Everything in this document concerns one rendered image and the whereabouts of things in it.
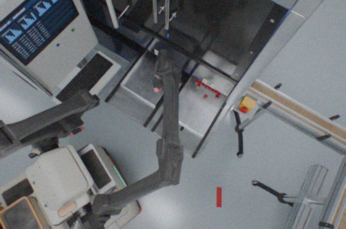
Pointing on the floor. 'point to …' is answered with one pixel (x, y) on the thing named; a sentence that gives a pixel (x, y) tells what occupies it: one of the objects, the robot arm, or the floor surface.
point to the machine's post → (288, 28)
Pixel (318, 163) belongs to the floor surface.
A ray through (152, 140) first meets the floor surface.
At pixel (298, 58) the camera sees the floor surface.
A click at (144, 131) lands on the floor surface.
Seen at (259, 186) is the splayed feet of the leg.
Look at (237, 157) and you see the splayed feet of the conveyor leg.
